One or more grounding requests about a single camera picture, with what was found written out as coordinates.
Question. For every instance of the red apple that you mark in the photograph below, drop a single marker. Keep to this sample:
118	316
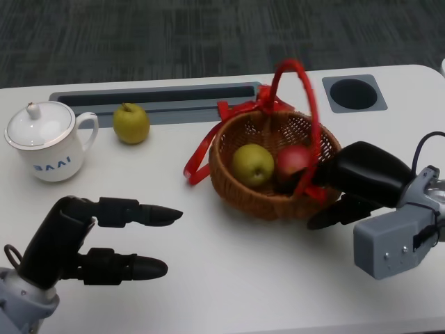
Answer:
292	160

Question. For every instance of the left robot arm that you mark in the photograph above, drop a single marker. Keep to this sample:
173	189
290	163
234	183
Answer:
21	302

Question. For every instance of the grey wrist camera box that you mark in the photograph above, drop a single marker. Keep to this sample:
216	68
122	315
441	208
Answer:
386	240

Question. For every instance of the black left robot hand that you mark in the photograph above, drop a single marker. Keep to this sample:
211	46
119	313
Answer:
52	240

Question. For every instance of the green apple in basket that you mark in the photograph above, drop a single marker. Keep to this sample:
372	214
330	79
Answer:
252	165

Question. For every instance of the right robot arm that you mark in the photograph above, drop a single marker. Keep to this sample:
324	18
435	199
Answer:
429	189

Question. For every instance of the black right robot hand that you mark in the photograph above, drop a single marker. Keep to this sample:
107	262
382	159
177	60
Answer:
368	174

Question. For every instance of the green apple on table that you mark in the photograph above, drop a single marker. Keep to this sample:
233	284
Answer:
131	123

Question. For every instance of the white lidded mug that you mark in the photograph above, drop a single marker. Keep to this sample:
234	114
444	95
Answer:
48	153

